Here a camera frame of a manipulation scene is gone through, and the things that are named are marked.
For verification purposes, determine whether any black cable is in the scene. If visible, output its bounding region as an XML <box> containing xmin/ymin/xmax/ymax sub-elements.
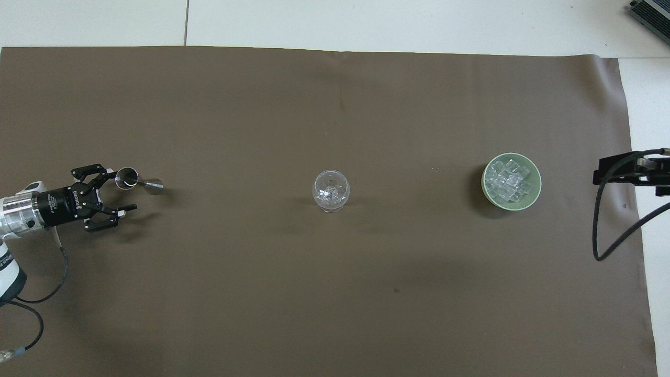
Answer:
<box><xmin>16</xmin><ymin>229</ymin><xmax>70</xmax><ymax>304</ymax></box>
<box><xmin>0</xmin><ymin>301</ymin><xmax>45</xmax><ymax>363</ymax></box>
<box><xmin>592</xmin><ymin>148</ymin><xmax>670</xmax><ymax>262</ymax></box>

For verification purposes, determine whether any grey ribbed metal box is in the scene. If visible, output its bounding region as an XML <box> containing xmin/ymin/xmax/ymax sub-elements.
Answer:
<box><xmin>628</xmin><ymin>0</ymin><xmax>670</xmax><ymax>30</ymax></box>

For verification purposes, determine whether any clear wine glass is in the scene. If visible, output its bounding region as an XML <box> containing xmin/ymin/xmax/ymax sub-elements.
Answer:
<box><xmin>312</xmin><ymin>169</ymin><xmax>351</xmax><ymax>214</ymax></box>

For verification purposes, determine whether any clear ice cubes pile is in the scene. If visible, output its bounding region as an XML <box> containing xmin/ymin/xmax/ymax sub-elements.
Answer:
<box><xmin>484</xmin><ymin>159</ymin><xmax>534</xmax><ymax>204</ymax></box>

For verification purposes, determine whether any green bowl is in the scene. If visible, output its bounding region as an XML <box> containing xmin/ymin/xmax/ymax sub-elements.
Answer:
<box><xmin>481</xmin><ymin>152</ymin><xmax>542</xmax><ymax>213</ymax></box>

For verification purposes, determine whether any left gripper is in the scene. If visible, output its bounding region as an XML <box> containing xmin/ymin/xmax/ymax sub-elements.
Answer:
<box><xmin>33</xmin><ymin>163</ymin><xmax>139</xmax><ymax>232</ymax></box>

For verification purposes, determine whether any steel double jigger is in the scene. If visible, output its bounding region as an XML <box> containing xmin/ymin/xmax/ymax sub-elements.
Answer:
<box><xmin>115</xmin><ymin>167</ymin><xmax>164</xmax><ymax>196</ymax></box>

